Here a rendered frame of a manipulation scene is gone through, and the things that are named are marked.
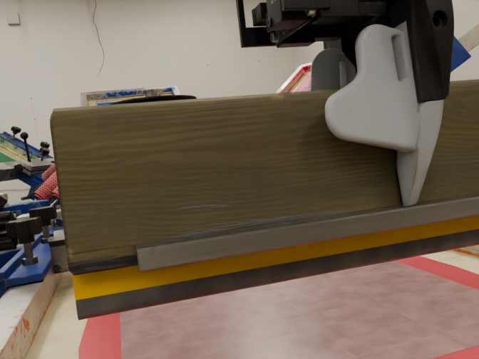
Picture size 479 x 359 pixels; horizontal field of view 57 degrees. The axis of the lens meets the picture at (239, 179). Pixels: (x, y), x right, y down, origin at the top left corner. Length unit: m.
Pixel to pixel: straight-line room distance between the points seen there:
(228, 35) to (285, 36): 4.91
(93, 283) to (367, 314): 0.28
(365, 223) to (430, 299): 0.25
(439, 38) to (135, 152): 0.15
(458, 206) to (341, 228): 0.07
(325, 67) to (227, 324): 0.27
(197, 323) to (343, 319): 0.14
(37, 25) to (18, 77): 0.56
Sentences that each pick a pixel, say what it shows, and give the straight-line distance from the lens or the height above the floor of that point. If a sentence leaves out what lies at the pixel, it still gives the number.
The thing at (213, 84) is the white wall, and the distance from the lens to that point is 5.00.
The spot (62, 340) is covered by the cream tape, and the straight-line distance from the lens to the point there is 0.49.
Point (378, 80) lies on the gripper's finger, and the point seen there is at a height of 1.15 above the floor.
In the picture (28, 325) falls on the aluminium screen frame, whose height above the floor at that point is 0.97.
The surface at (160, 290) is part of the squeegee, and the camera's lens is 0.23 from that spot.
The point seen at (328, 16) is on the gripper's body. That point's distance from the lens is 0.22.
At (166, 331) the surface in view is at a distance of 0.45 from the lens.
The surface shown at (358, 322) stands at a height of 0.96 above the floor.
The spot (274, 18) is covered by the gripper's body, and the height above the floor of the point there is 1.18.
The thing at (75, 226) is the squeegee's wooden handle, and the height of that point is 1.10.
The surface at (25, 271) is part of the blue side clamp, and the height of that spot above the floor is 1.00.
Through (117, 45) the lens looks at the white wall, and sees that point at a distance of 4.96.
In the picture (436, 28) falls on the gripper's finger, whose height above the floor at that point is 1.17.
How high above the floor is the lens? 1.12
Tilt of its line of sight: 4 degrees down
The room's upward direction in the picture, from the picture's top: 7 degrees counter-clockwise
